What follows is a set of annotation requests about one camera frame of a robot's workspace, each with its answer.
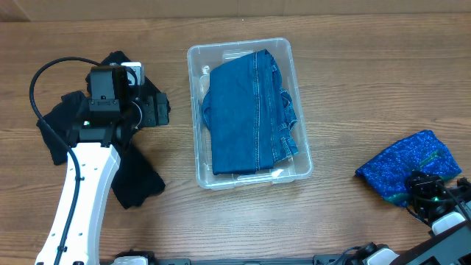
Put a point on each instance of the small black cloth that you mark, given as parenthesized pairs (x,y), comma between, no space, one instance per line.
(59,125)

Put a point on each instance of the clear plastic storage container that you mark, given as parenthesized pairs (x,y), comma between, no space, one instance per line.
(204,58)

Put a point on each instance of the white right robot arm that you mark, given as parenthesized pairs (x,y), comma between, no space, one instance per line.
(449,241)

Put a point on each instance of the blue denim jeans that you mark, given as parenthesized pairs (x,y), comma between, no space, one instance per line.
(249,115)

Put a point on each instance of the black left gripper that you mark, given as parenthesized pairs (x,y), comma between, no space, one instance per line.
(162,109)

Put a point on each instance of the large black cloth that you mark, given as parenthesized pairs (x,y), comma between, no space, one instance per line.
(111,96)

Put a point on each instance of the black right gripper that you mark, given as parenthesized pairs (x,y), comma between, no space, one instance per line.
(422,182)

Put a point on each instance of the sparkly blue cloth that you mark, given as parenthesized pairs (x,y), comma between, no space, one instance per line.
(388,171)

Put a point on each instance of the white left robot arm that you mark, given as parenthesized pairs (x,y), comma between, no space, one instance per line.
(101,158)

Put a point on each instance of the long black cloth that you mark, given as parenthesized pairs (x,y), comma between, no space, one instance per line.
(135,179)

